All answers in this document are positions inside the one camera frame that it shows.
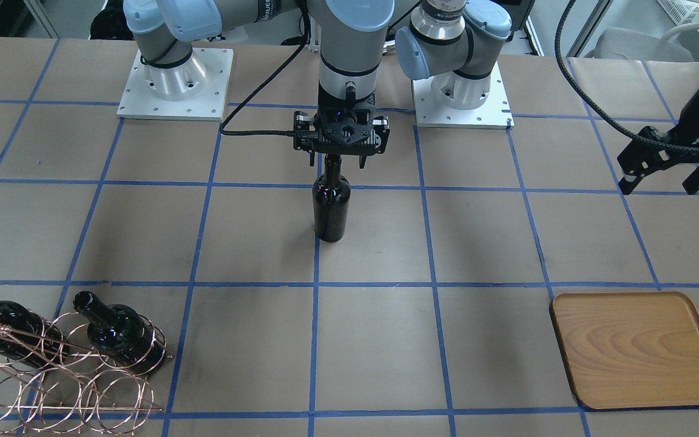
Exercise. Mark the wooden serving tray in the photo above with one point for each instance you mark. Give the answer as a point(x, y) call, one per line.
point(629, 349)

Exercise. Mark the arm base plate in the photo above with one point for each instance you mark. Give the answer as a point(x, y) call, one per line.
point(195, 91)
point(495, 100)

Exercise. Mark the copper wire bottle basket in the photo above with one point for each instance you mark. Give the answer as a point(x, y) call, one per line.
point(80, 392)

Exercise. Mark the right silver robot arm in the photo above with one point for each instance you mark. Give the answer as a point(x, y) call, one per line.
point(349, 37)

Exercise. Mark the dark wine bottle front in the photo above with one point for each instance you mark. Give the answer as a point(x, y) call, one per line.
point(331, 193)

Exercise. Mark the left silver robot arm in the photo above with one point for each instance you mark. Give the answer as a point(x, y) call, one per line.
point(461, 41)

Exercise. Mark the dark wine bottle middle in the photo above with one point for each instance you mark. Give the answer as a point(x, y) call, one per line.
point(119, 333)

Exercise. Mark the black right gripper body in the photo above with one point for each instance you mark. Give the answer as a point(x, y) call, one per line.
point(301, 138)

